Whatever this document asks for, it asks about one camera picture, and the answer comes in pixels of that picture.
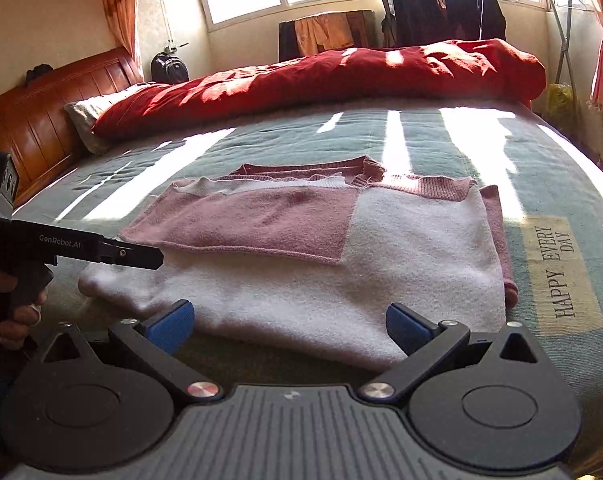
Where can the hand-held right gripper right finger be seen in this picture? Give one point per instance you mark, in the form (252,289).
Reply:
(406,329)

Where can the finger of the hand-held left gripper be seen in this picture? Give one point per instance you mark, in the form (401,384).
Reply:
(136,256)

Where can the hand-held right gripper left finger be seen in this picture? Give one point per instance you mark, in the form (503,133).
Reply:
(174,322)

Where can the pink and white knit sweater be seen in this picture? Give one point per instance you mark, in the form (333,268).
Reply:
(356,260)

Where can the metal clothes drying rack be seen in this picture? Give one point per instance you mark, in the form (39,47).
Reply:
(564,50)

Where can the person's left hand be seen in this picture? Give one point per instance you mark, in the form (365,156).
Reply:
(14,327)

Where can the wooden headboard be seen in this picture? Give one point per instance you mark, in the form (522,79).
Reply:
(46,130)

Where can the grey pillow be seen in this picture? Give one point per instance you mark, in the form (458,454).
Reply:
(86,115)

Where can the small dark object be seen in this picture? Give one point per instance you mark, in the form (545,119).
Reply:
(39,74)

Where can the black backpack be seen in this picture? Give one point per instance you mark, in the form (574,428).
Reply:
(169,67)

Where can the green plaid bed blanket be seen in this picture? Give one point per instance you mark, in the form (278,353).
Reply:
(531,170)

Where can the red duvet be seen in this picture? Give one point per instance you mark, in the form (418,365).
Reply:
(306,80)

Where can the dark hanging garment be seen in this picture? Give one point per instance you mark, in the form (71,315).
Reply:
(287,40)

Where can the yellow plastic bag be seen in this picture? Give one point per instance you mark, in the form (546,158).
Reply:
(561,102)

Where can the orange hanging garment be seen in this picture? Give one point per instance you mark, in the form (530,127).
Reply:
(326,32)

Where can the brown hanging garment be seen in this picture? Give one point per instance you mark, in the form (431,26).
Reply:
(362,27)

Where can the black jacket with emblem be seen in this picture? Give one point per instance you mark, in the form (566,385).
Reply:
(414,15)

